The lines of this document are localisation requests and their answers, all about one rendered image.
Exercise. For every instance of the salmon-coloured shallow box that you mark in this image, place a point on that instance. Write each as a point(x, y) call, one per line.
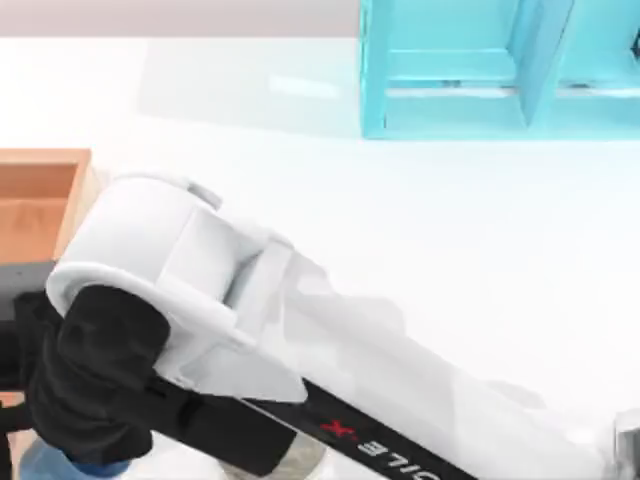
point(35, 200)

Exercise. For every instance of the light blue rack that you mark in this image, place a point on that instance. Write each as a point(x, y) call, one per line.
point(450, 65)

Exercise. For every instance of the grey speckled round object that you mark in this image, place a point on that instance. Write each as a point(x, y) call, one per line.
point(305, 457)

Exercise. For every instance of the grey metal object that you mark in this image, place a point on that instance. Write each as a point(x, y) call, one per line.
point(629, 445)

